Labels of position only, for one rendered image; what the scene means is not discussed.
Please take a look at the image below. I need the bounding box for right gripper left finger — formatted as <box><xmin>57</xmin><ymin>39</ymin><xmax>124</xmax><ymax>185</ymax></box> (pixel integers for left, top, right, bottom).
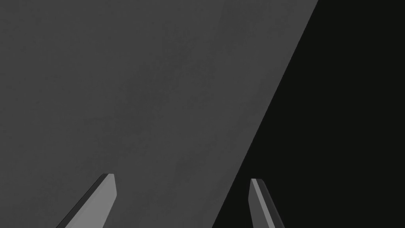
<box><xmin>56</xmin><ymin>173</ymin><xmax>117</xmax><ymax>228</ymax></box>

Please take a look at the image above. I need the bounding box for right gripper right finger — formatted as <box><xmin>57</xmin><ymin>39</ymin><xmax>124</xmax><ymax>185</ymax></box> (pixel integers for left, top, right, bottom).
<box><xmin>248</xmin><ymin>178</ymin><xmax>286</xmax><ymax>228</ymax></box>

